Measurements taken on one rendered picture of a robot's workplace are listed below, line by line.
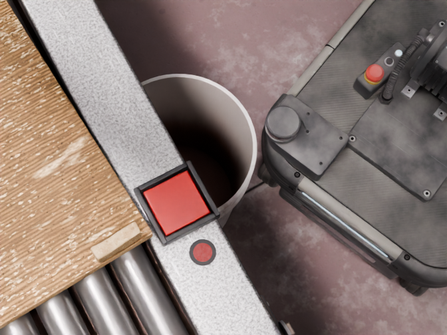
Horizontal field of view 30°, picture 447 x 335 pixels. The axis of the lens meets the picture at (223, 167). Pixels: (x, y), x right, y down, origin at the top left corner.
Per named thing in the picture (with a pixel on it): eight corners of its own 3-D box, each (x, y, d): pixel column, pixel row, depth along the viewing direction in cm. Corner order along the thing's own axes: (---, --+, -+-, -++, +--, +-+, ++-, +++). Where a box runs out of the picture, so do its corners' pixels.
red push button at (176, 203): (187, 172, 101) (187, 169, 99) (211, 215, 99) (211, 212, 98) (142, 195, 100) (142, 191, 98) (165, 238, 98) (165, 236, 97)
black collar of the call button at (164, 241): (189, 163, 101) (189, 159, 99) (219, 217, 99) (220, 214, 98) (134, 192, 100) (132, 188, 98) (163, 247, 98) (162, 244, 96)
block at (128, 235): (136, 225, 96) (134, 219, 94) (144, 238, 96) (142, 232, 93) (91, 252, 95) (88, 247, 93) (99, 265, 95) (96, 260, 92)
